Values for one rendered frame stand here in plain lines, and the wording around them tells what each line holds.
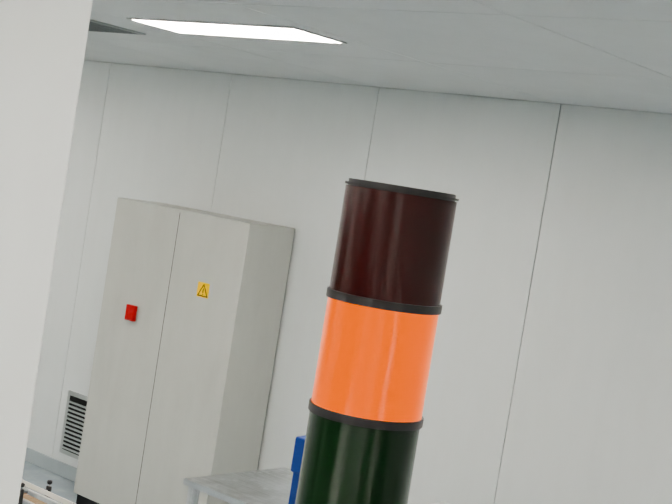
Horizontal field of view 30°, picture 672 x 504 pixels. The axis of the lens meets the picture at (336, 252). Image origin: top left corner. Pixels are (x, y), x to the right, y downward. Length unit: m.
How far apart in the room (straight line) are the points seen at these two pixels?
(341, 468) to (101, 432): 7.74
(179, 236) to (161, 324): 0.56
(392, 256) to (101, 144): 8.55
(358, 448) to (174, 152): 7.97
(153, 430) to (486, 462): 2.20
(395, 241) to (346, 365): 0.06
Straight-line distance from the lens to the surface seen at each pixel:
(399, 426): 0.53
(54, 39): 2.16
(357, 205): 0.53
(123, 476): 8.12
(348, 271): 0.53
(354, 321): 0.53
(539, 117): 6.74
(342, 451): 0.53
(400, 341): 0.53
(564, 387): 6.57
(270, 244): 7.49
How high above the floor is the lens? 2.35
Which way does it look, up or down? 3 degrees down
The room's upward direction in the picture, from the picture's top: 9 degrees clockwise
